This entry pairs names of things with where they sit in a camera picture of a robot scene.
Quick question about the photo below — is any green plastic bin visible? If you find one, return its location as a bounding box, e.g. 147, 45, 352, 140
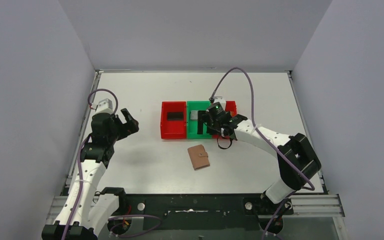
186, 100, 212, 140

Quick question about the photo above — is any tan leather card holder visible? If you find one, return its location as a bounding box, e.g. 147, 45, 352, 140
187, 144, 210, 170

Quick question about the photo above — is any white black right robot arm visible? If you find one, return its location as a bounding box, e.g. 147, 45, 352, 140
197, 103, 322, 204

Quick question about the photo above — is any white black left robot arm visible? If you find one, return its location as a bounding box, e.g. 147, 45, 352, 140
41, 108, 139, 240

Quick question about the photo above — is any silver card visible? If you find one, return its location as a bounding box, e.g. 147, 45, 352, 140
189, 110, 199, 121

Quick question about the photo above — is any black card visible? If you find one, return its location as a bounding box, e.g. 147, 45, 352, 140
166, 112, 184, 121

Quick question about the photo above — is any black strap loop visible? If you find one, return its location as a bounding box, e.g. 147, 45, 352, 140
216, 135, 234, 151

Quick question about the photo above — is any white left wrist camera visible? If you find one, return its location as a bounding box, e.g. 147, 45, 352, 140
92, 98, 114, 114

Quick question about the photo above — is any aluminium table edge rail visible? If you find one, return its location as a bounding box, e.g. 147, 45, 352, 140
64, 69, 102, 188

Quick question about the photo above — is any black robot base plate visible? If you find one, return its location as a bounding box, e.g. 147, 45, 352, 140
94, 192, 294, 233

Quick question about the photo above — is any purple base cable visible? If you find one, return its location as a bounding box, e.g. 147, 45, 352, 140
108, 214, 163, 239

